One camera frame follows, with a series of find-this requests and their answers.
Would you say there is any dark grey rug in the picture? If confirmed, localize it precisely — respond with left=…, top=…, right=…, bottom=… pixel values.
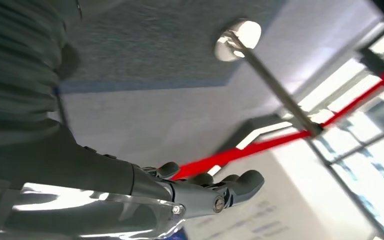
left=57, top=0, right=281, bottom=94

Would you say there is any red barrier belt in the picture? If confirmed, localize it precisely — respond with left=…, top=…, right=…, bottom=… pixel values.
left=170, top=64, right=384, bottom=181

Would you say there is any chrome stanchion post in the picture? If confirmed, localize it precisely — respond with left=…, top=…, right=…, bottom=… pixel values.
left=213, top=19, right=325, bottom=137

